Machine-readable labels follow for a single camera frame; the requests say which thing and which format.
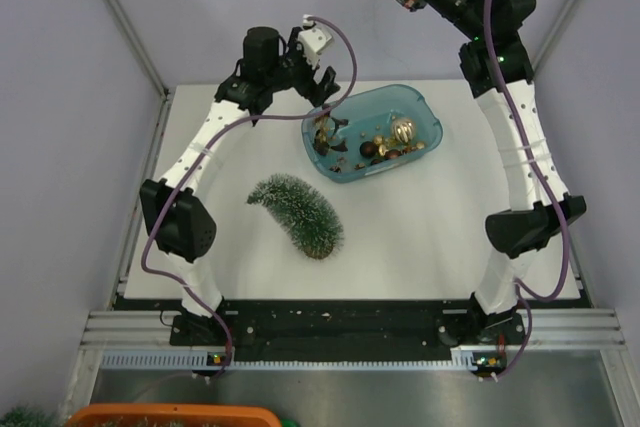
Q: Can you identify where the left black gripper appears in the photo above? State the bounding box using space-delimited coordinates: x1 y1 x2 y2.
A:
265 28 338 107

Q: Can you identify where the small green christmas tree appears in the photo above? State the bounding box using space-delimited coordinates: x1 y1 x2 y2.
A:
246 173 344 261

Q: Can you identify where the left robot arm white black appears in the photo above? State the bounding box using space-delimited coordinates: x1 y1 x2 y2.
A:
139 15 344 344

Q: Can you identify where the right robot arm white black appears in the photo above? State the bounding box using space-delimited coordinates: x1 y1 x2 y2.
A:
395 0 586 346

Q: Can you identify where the spare green tree corner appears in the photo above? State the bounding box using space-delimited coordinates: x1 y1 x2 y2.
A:
1 404 64 427

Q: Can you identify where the teal plastic tray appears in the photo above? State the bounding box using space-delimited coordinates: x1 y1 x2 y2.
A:
301 84 443 183

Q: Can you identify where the dark red ball ornament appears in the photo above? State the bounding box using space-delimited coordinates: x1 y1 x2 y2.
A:
359 141 378 158

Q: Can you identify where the large gold ball ornament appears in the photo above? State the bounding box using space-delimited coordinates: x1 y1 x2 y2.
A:
391 117 417 144

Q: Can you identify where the orange plastic bin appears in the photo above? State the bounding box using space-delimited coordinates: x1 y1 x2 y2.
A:
65 403 282 427

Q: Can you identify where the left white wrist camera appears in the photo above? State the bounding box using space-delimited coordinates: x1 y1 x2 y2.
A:
297 15 334 68

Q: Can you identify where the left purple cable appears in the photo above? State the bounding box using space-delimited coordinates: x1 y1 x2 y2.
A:
140 16 358 378

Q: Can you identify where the right aluminium frame post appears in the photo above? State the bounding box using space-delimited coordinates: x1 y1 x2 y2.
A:
532 0 583 75

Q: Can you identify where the aluminium frame post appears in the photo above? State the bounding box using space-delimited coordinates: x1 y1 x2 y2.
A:
532 0 583 75
74 0 171 98

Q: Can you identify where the left aluminium frame post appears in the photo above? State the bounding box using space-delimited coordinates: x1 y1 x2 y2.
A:
74 0 171 98

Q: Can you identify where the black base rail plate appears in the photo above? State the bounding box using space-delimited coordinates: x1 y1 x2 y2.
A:
169 296 531 351

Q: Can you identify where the white cable duct strip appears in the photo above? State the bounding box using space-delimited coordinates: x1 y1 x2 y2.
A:
100 349 478 373

